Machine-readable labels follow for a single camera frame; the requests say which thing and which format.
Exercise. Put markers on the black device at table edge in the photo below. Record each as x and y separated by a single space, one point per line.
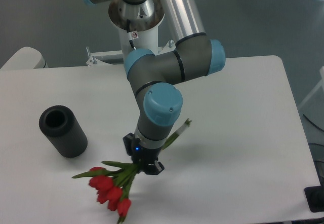
314 196

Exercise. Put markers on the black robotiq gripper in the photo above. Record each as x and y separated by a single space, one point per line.
147 159

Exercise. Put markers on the black ribbed cylindrical vase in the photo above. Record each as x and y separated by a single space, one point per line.
60 126

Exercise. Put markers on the white rounded chair back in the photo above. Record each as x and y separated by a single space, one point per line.
25 58

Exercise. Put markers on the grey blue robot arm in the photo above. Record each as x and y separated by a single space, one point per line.
153 74

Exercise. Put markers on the white furniture frame right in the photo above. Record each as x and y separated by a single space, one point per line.
310 97

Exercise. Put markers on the red tulip bouquet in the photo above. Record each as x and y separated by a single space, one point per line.
113 187

